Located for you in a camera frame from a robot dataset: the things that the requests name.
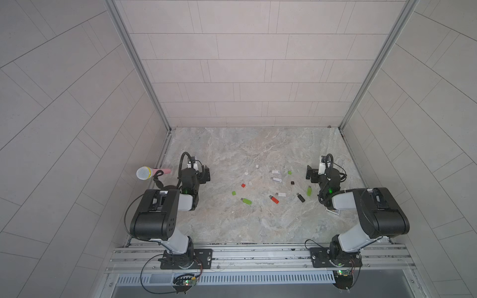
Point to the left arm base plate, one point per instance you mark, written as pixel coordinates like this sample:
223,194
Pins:
203,257

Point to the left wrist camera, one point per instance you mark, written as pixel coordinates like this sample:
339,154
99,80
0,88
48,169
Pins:
193,164

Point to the pink yellow toy microphone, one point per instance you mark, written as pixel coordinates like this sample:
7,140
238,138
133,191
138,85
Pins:
145,172

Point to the playing card box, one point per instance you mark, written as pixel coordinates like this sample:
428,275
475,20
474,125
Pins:
333,211

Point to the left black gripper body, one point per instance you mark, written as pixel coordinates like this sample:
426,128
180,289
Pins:
203,174

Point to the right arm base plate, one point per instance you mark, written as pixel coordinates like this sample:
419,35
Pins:
334,258

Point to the green usb drive right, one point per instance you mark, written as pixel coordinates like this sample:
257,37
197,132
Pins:
309,191

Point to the white ventilation grille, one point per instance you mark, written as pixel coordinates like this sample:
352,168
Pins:
233,278

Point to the red usb drive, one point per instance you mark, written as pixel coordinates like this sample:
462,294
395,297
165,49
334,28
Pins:
274,199

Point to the circuit board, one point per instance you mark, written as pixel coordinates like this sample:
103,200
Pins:
184,282
344,279

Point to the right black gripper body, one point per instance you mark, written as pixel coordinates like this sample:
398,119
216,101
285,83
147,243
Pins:
311,173

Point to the aluminium rail frame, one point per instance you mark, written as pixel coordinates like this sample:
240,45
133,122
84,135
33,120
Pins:
145,257

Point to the right circuit board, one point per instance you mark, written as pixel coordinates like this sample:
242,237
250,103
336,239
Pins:
344,279

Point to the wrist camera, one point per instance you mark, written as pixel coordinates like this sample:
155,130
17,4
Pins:
322,165
193,164

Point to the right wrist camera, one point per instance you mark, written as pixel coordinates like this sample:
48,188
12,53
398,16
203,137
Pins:
322,165

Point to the green usb drive lower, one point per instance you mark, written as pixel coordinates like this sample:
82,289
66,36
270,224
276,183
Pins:
246,201

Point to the left circuit board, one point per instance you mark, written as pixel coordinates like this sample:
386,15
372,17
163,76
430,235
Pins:
184,282

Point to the black usb drive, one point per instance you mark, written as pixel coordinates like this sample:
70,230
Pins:
300,197

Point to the green usb drive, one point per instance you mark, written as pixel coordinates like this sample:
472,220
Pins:
309,191
246,201

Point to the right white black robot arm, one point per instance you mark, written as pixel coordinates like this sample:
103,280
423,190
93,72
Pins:
378,213

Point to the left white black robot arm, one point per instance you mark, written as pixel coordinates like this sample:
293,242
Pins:
156,215

